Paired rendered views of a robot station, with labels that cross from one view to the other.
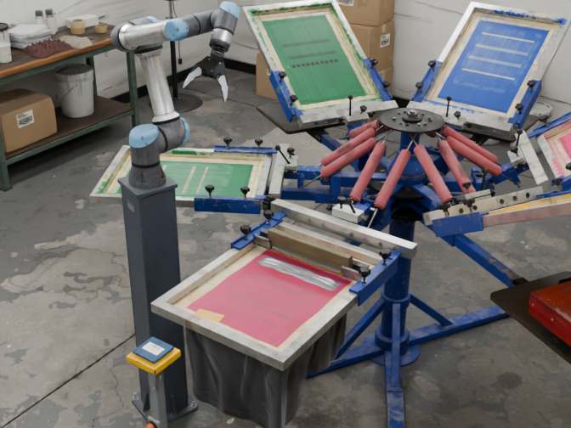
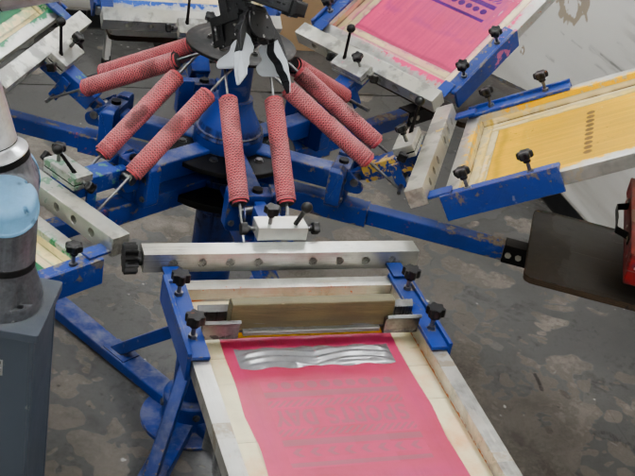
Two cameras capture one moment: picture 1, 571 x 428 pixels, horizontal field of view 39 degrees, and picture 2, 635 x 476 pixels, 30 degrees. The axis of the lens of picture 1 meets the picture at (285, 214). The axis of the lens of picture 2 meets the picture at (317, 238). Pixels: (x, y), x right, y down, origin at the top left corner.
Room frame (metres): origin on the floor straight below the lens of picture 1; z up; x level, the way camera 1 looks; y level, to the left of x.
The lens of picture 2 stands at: (1.51, 1.75, 2.49)
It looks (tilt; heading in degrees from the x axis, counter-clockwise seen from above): 30 degrees down; 304
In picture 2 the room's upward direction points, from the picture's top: 11 degrees clockwise
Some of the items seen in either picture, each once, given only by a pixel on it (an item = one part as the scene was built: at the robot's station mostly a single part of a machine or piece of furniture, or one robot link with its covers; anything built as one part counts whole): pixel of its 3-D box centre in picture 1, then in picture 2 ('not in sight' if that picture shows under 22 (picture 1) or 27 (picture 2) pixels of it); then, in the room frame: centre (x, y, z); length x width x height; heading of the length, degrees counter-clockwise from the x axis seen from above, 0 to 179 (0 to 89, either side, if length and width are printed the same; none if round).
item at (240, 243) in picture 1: (257, 237); (183, 325); (2.90, 0.12, 0.97); 0.30 x 0.05 x 0.07; 146
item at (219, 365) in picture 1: (233, 374); not in sight; (2.30, 0.19, 0.74); 0.45 x 0.03 x 0.43; 56
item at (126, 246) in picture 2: (271, 204); (135, 258); (3.12, 0.06, 1.02); 0.07 x 0.06 x 0.07; 146
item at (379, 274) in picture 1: (374, 278); (416, 316); (2.59, -0.34, 0.97); 0.30 x 0.05 x 0.07; 146
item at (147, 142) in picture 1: (145, 143); (4, 220); (2.96, 0.57, 1.37); 0.13 x 0.12 x 0.14; 139
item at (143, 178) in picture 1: (146, 170); (2, 277); (2.96, 0.57, 1.25); 0.15 x 0.15 x 0.10
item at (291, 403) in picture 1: (314, 360); not in sight; (2.38, -0.12, 0.74); 0.46 x 0.04 x 0.42; 146
